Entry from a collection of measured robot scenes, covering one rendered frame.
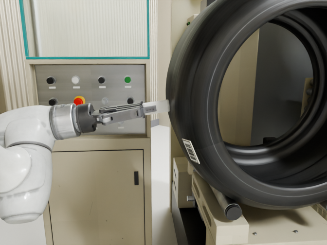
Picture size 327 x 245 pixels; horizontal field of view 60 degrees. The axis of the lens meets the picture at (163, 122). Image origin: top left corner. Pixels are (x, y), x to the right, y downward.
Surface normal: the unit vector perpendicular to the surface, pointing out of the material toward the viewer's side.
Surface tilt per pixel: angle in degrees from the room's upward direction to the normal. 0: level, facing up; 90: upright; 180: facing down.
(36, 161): 63
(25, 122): 49
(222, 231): 90
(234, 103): 90
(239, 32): 83
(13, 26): 90
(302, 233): 0
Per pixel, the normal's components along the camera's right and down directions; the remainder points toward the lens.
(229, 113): 0.08, 0.25
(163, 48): -0.62, 0.19
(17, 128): -0.07, -0.46
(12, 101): 0.79, 0.15
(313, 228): 0.00, -0.97
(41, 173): 0.94, -0.27
